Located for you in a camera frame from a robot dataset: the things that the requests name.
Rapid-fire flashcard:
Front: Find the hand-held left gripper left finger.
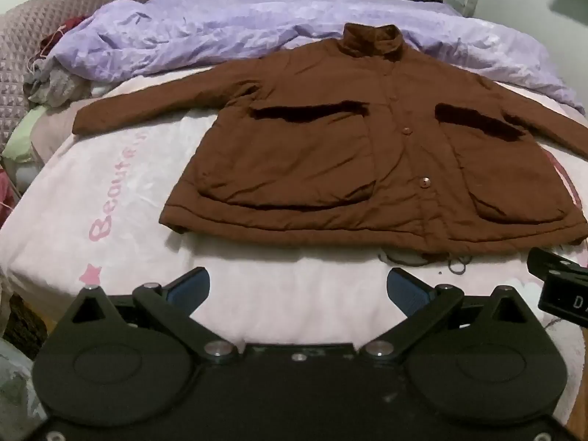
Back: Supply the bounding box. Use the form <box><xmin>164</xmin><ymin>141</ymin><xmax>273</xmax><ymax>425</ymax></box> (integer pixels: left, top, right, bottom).
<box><xmin>69</xmin><ymin>267</ymin><xmax>240</xmax><ymax>368</ymax></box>

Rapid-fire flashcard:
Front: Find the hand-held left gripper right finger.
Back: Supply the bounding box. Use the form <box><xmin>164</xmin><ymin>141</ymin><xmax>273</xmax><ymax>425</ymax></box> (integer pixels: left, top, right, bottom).
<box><xmin>362</xmin><ymin>267</ymin><xmax>548</xmax><ymax>369</ymax></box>

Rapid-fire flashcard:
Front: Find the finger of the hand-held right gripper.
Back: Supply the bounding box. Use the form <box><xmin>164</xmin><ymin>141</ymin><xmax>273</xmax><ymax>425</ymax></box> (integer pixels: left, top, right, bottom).
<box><xmin>526</xmin><ymin>247</ymin><xmax>588</xmax><ymax>282</ymax></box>

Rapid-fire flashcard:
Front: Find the brown jacket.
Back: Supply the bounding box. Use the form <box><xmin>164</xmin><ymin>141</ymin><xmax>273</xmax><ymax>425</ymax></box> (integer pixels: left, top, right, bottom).
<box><xmin>73</xmin><ymin>22</ymin><xmax>588</xmax><ymax>254</ymax></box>

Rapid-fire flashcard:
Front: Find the pile of mixed clothes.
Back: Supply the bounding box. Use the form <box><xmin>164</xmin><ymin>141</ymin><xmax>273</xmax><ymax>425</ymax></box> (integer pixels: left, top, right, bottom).
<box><xmin>23</xmin><ymin>15</ymin><xmax>95</xmax><ymax>108</ymax></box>

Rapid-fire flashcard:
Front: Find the pink printed blanket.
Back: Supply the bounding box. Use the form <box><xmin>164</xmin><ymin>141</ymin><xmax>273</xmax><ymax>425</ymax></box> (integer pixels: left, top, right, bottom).
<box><xmin>0</xmin><ymin>67</ymin><xmax>588</xmax><ymax>428</ymax></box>

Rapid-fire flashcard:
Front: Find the light green cloth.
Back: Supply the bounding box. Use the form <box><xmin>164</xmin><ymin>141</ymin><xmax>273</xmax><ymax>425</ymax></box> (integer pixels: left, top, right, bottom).
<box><xmin>2</xmin><ymin>109</ymin><xmax>47</xmax><ymax>164</ymax></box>

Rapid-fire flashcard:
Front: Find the purple quilt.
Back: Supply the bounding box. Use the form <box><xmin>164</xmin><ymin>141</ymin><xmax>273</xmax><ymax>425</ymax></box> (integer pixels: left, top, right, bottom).
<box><xmin>46</xmin><ymin>0</ymin><xmax>586</xmax><ymax>115</ymax></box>

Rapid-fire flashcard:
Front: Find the mauve quilted headboard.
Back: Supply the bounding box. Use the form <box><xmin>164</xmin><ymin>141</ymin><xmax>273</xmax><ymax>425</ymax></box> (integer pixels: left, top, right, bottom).
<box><xmin>0</xmin><ymin>0</ymin><xmax>172</xmax><ymax>148</ymax></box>

